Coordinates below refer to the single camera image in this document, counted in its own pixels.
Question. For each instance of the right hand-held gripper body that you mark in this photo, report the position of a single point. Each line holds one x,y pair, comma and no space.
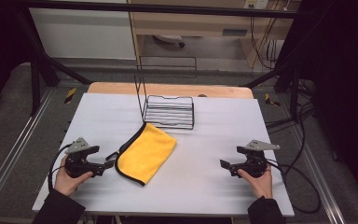
254,163

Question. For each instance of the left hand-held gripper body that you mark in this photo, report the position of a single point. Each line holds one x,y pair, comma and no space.
76,163

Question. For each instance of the yellow towel with black trim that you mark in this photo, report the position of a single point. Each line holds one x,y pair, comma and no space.
146,152

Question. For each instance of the person's right hand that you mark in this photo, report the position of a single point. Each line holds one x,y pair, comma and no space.
259,185

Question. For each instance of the person's left hand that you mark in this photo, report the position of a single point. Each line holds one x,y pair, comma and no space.
65,183

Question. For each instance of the black metal stand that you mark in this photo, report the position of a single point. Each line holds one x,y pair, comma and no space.
35,81
294,90

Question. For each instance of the white cabinet panel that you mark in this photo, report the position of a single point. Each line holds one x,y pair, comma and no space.
80,34

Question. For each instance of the office chair base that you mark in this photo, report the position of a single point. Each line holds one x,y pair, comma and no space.
169,39

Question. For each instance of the wooden desk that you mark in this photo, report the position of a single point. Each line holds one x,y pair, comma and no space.
199,23

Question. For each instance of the aluminium floor rail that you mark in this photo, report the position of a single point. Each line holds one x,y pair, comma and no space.
15,146
320,180

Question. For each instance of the white wall socket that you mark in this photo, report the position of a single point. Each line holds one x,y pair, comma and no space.
256,3

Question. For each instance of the black metal frame bar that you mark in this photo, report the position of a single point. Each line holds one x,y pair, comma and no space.
167,8

